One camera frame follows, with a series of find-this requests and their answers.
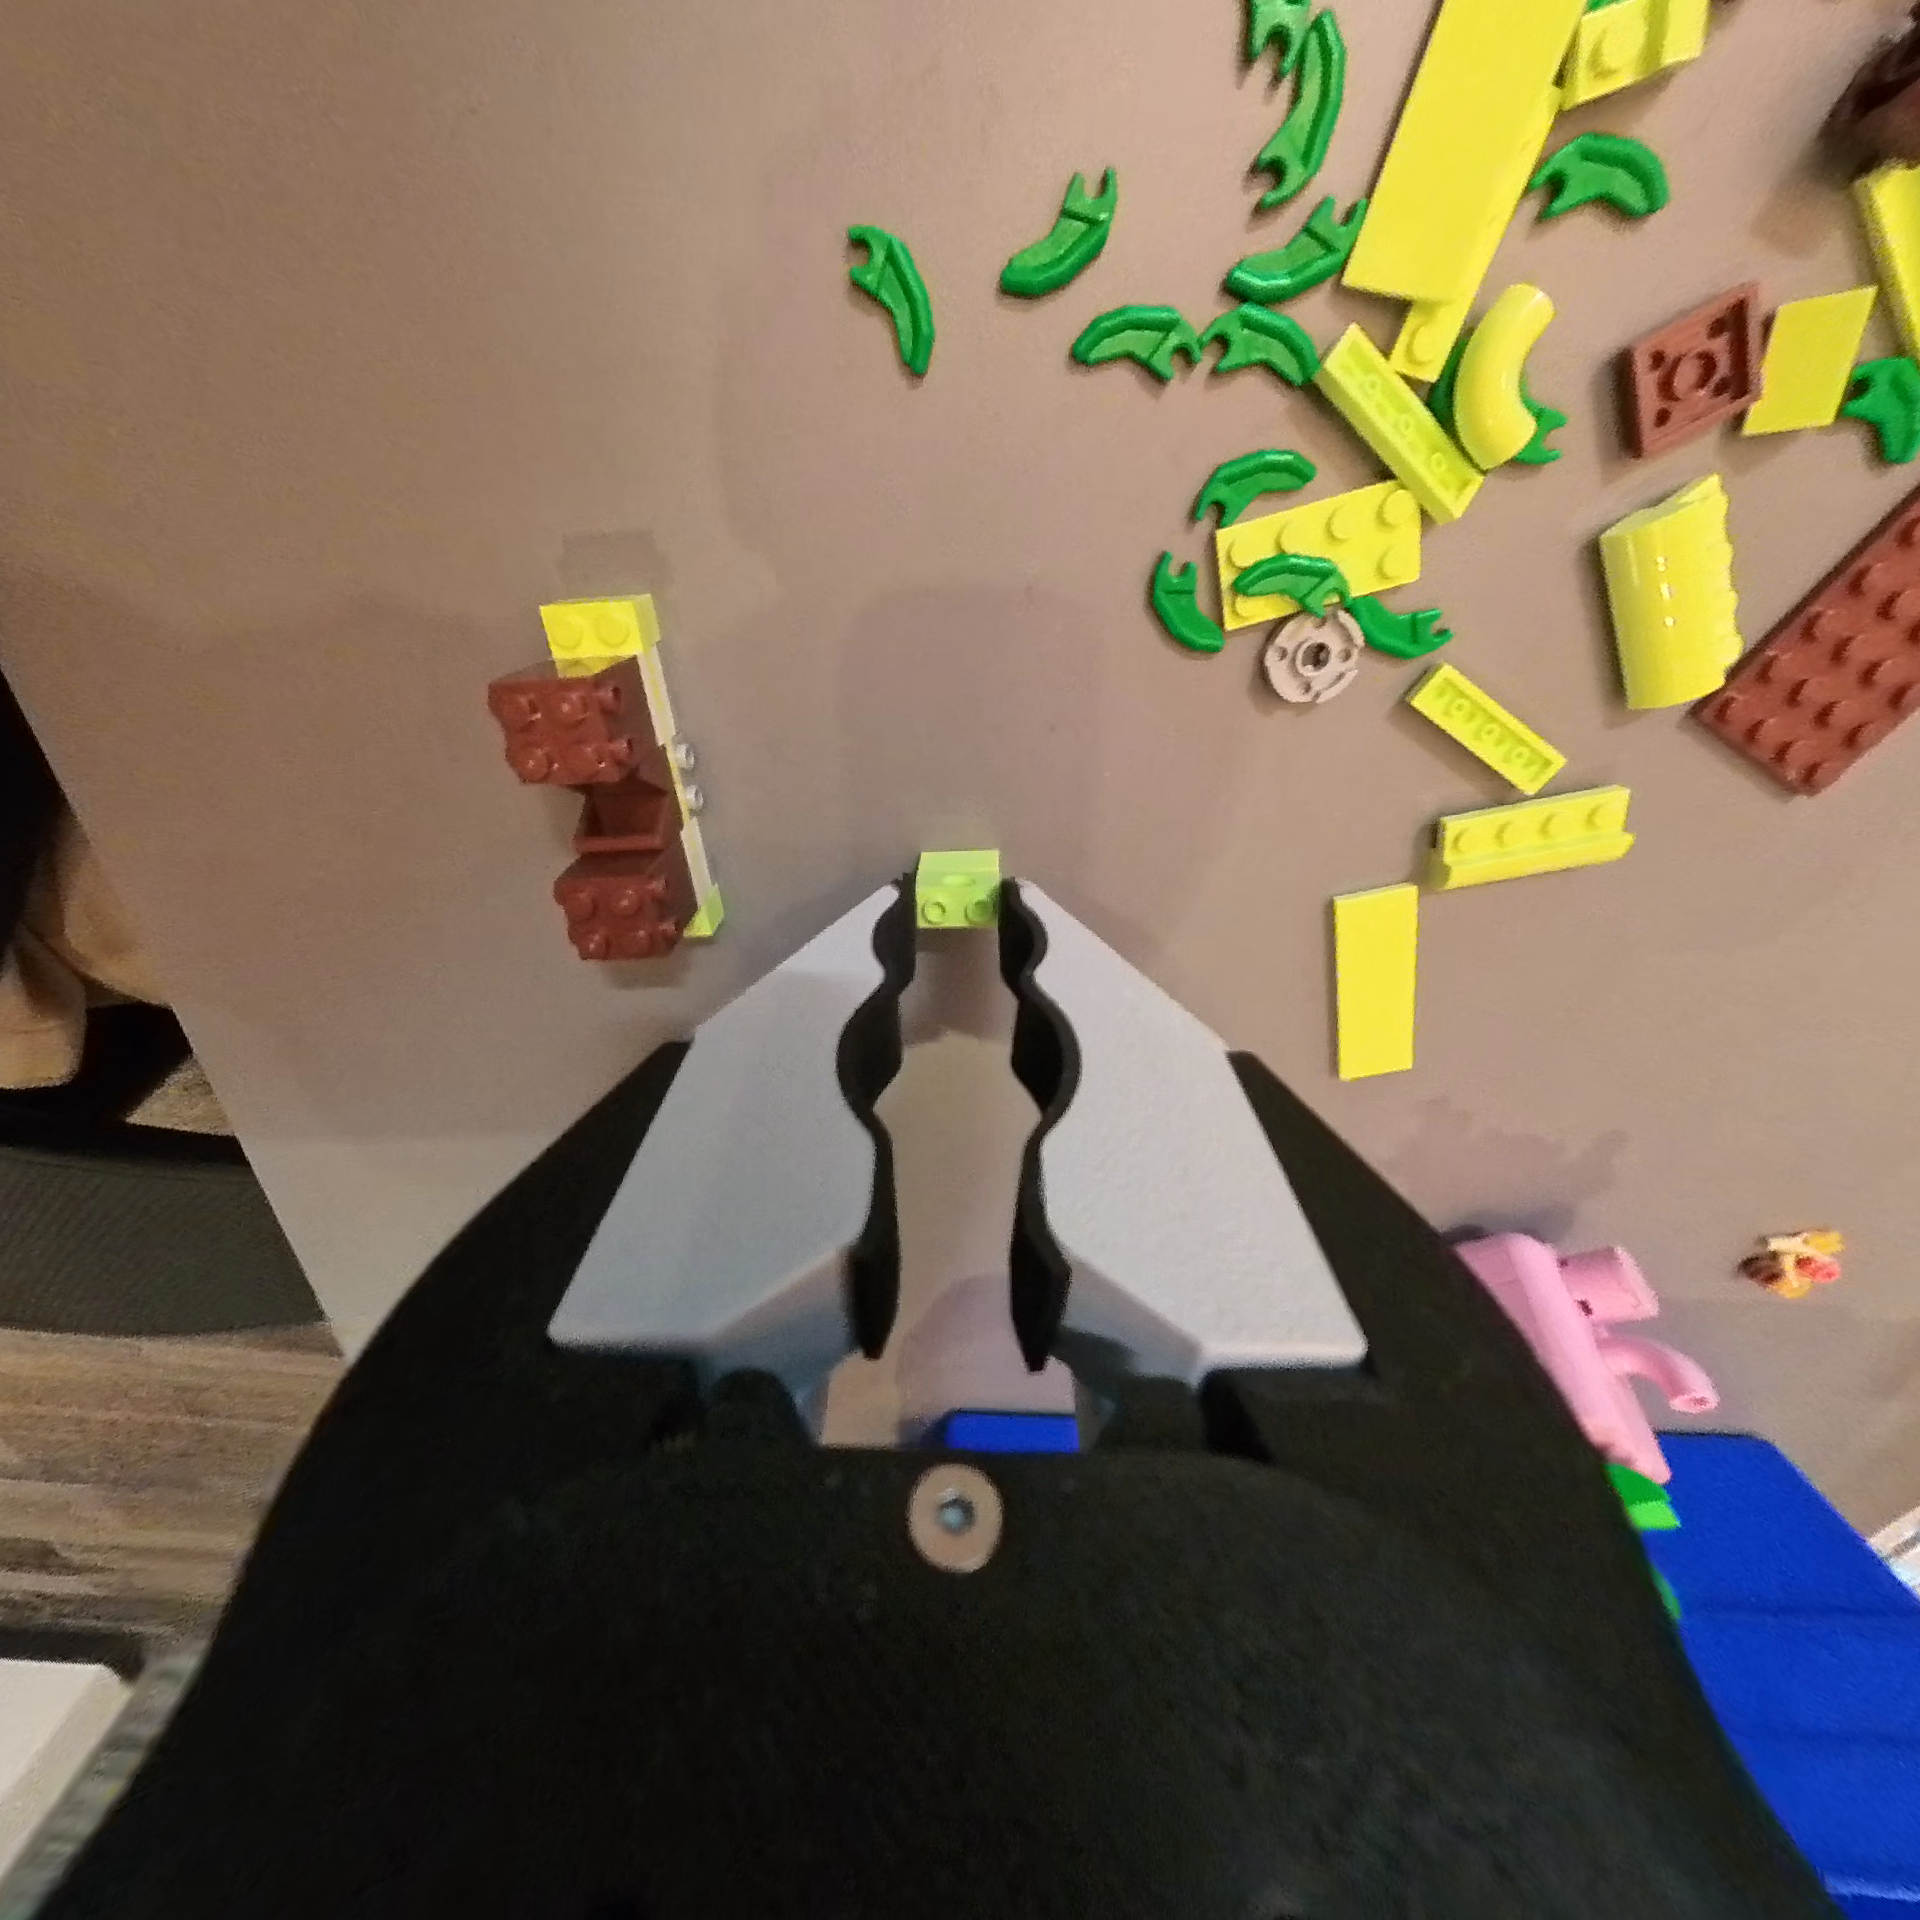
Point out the small lime toy brick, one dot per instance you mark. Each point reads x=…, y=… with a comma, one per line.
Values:
x=956, y=893

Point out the lime narrow studded plate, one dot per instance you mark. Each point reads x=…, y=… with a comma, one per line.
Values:
x=1484, y=729
x=1402, y=424

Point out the short lime flat tile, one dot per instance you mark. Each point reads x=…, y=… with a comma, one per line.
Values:
x=1378, y=984

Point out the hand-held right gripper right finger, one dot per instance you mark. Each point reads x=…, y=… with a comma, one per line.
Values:
x=1186, y=1200

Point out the long lime flat tile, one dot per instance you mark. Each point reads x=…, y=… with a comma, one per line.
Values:
x=1464, y=150

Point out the grey round plate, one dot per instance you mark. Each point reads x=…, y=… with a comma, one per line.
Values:
x=1312, y=657

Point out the brown and lime brick assembly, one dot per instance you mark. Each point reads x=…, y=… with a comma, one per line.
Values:
x=615, y=902

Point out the small orange flower pieces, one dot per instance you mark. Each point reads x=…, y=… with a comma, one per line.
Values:
x=1794, y=1263

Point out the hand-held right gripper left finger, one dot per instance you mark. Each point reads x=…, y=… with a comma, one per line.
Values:
x=722, y=1200

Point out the person's leg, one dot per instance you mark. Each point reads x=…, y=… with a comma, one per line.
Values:
x=76, y=975

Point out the lime wide studded plate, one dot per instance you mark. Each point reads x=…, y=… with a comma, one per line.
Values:
x=1349, y=525

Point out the lime smooth slope brick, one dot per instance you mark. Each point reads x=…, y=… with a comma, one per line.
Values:
x=1810, y=360

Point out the small brown square plate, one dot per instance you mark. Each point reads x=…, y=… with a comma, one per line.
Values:
x=1693, y=373

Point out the lime elbow brick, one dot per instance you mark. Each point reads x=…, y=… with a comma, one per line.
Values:
x=1501, y=375

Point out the pile of assorted toy bricks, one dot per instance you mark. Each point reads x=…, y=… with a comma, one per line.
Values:
x=1636, y=38

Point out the pink toy pot with plant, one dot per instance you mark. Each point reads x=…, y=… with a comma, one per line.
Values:
x=1559, y=1305

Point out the lime curved slope brick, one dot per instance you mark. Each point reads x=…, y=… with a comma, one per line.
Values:
x=1664, y=599

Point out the large brown studded plate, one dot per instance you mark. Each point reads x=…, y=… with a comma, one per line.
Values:
x=1830, y=661

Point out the blue plastic bin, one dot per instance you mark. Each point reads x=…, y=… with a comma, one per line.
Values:
x=1799, y=1650

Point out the scattered green leaf pieces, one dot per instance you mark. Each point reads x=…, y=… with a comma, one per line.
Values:
x=901, y=299

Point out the black office chair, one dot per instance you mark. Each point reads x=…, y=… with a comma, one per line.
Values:
x=136, y=1230

